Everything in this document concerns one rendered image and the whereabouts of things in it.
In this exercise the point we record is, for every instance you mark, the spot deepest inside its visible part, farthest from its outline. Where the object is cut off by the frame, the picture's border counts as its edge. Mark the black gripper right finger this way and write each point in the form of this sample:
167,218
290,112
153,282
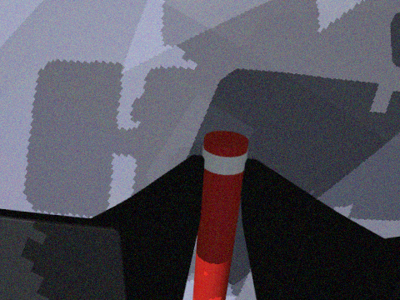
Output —
301,249

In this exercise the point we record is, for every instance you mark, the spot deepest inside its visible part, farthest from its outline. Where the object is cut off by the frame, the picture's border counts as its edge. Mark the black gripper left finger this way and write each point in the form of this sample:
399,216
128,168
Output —
140,249

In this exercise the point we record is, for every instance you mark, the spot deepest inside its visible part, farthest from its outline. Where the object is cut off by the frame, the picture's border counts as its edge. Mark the dark red peg with white band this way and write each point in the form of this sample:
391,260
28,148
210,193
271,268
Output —
224,156

